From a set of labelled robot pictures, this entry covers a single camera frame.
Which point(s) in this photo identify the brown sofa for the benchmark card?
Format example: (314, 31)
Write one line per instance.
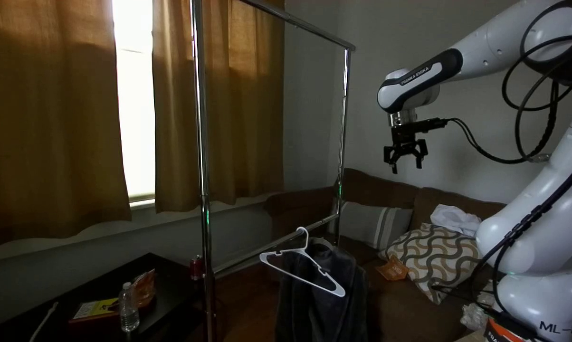
(373, 187)

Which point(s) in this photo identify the clear plastic water bottle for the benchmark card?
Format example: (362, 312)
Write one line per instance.
(130, 310)

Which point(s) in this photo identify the wavy patterned pillow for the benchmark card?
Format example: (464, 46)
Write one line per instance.
(438, 257)

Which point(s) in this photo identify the white plastic hanger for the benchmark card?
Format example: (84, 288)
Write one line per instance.
(333, 290)

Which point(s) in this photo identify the black low table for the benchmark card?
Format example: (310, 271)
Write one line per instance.
(164, 297)

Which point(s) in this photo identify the dark hanging garment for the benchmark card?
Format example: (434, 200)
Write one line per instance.
(316, 314)

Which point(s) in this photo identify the white crumpled cloth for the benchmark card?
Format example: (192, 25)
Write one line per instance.
(455, 219)

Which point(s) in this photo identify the small orange object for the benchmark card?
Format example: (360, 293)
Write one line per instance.
(394, 271)

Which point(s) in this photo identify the bright window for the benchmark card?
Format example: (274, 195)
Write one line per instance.
(135, 96)

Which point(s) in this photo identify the red can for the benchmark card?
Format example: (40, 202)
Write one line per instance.
(196, 267)

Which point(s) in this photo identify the metal clothing rack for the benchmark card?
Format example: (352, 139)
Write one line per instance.
(202, 158)

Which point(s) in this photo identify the narrow mustard curtain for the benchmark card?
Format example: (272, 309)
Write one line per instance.
(234, 115)

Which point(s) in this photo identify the wide mustard curtain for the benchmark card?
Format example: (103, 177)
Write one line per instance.
(50, 126)

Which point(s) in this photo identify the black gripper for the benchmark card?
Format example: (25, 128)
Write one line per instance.
(403, 145)

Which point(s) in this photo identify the orange snack bag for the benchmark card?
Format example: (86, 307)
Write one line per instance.
(145, 288)

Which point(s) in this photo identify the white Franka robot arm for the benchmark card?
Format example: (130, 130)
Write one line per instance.
(533, 229)

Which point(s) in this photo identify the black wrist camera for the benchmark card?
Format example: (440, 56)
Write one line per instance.
(432, 124)

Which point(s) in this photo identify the yellow flat box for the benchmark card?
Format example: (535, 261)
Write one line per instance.
(94, 310)

